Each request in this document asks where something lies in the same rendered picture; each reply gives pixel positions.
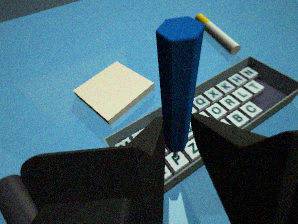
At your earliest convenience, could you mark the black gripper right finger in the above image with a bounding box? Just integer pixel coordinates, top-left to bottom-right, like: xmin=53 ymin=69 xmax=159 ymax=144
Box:
xmin=191 ymin=113 xmax=298 ymax=224

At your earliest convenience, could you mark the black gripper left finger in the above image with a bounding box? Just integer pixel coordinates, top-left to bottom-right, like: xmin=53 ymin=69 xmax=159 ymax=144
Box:
xmin=20 ymin=117 xmax=165 ymax=224

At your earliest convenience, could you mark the grey keyboard with white keys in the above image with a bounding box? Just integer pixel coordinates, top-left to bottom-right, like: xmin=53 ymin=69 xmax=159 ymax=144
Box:
xmin=103 ymin=56 xmax=298 ymax=193

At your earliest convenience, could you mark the white cylinder with yellow cap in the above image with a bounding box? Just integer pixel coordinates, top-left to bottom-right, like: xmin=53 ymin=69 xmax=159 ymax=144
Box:
xmin=195 ymin=13 xmax=241 ymax=55

